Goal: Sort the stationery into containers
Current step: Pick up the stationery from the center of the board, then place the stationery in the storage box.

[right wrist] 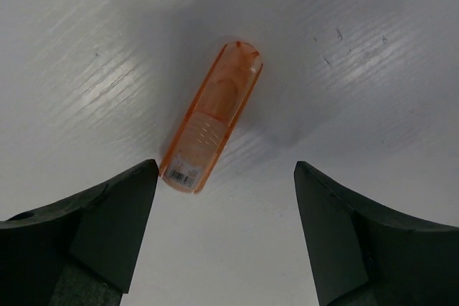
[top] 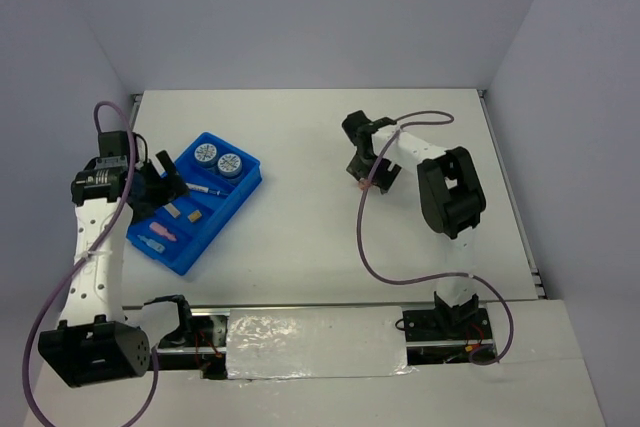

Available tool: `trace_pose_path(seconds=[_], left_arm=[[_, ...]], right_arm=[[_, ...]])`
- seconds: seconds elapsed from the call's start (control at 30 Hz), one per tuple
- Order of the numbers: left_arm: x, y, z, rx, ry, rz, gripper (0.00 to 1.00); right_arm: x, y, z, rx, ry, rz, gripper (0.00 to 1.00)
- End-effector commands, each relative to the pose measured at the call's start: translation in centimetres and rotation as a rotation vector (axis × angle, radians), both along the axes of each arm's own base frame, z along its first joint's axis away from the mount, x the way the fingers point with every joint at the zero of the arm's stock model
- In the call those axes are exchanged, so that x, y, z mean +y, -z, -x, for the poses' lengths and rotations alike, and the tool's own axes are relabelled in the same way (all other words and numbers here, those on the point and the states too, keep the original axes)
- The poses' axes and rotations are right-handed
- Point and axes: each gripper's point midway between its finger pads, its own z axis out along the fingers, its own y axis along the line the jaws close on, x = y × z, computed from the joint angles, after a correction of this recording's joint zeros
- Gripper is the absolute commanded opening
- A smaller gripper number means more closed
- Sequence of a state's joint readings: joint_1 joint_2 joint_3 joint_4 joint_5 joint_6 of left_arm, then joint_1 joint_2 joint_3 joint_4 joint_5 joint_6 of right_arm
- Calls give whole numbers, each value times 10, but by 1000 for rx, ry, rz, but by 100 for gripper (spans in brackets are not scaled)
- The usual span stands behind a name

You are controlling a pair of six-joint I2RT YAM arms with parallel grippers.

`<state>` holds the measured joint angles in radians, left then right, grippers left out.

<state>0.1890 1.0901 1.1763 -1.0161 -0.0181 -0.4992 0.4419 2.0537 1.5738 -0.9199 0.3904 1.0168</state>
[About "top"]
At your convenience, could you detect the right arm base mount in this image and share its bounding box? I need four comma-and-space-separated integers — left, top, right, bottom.
394, 308, 498, 366

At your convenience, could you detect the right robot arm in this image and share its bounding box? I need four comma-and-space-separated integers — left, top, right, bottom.
342, 110, 486, 338

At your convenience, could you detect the silver foil sheet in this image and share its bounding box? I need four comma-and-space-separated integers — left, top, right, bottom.
226, 306, 412, 380

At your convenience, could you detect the grey eraser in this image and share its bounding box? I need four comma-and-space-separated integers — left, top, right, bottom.
163, 202, 181, 218

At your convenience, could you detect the light blue correction tape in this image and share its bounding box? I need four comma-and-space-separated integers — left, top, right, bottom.
136, 235, 166, 255

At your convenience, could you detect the blue white whiteboard marker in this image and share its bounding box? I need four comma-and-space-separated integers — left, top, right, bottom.
187, 183, 228, 197

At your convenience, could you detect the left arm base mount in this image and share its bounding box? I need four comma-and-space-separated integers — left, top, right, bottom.
128, 304, 227, 380

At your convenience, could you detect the small tan eraser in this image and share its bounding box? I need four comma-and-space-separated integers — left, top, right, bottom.
188, 210, 202, 223

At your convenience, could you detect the blue plastic divided tray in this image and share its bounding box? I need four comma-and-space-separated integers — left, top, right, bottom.
127, 132, 262, 276

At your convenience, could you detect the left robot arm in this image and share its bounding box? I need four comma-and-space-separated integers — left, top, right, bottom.
38, 131, 196, 388

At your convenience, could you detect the blue cleaning gel jar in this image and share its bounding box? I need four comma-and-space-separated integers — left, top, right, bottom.
193, 142, 218, 169

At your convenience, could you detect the pink correction tape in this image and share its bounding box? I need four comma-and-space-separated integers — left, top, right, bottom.
149, 222, 178, 242

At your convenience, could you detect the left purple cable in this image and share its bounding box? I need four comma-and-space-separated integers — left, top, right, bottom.
22, 101, 160, 427

